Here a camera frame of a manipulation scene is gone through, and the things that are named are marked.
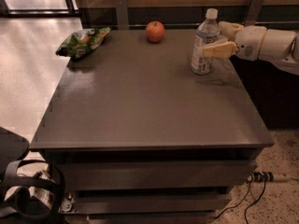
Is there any black office chair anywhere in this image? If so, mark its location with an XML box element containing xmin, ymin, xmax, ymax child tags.
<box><xmin>0</xmin><ymin>127</ymin><xmax>65</xmax><ymax>224</ymax></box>

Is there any clear plastic water bottle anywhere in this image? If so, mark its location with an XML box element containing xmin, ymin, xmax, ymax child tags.
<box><xmin>191</xmin><ymin>8</ymin><xmax>220</xmax><ymax>75</ymax></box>

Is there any grey metal bracket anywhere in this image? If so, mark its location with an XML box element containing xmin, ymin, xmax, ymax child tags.
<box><xmin>244</xmin><ymin>0</ymin><xmax>264</xmax><ymax>26</ymax></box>
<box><xmin>115</xmin><ymin>0</ymin><xmax>129</xmax><ymax>30</ymax></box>

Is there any white power strip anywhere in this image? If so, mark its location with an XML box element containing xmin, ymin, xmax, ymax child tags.
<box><xmin>246</xmin><ymin>171</ymin><xmax>292</xmax><ymax>184</ymax></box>

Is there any dark grey drawer cabinet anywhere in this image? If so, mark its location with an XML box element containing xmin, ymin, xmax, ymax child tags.
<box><xmin>32</xmin><ymin>30</ymin><xmax>273</xmax><ymax>224</ymax></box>

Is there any red apple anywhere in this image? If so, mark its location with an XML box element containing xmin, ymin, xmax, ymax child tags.
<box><xmin>146</xmin><ymin>21</ymin><xmax>164</xmax><ymax>43</ymax></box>

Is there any black window frame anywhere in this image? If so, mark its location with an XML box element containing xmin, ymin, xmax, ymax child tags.
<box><xmin>0</xmin><ymin>0</ymin><xmax>78</xmax><ymax>17</ymax></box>

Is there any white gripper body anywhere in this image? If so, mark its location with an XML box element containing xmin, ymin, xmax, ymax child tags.
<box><xmin>235</xmin><ymin>25</ymin><xmax>267</xmax><ymax>61</ymax></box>

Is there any green rice chip bag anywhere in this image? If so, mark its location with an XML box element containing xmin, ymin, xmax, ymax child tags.
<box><xmin>55</xmin><ymin>27</ymin><xmax>111</xmax><ymax>60</ymax></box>

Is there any black power cable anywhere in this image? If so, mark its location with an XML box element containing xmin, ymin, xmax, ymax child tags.
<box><xmin>243</xmin><ymin>180</ymin><xmax>267</xmax><ymax>224</ymax></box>
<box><xmin>214</xmin><ymin>180</ymin><xmax>252</xmax><ymax>220</ymax></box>

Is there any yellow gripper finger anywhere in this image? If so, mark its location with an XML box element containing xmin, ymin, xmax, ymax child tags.
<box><xmin>202</xmin><ymin>41</ymin><xmax>238</xmax><ymax>59</ymax></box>
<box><xmin>219</xmin><ymin>21</ymin><xmax>244</xmax><ymax>41</ymax></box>

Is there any left grey metal bracket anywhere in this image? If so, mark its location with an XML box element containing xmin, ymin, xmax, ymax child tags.
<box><xmin>115</xmin><ymin>0</ymin><xmax>129</xmax><ymax>30</ymax></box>

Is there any right grey metal bracket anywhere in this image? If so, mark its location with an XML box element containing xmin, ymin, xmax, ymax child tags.
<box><xmin>244</xmin><ymin>0</ymin><xmax>264</xmax><ymax>26</ymax></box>

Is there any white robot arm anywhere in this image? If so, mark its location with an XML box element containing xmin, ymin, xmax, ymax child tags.
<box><xmin>201</xmin><ymin>21</ymin><xmax>299</xmax><ymax>76</ymax></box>

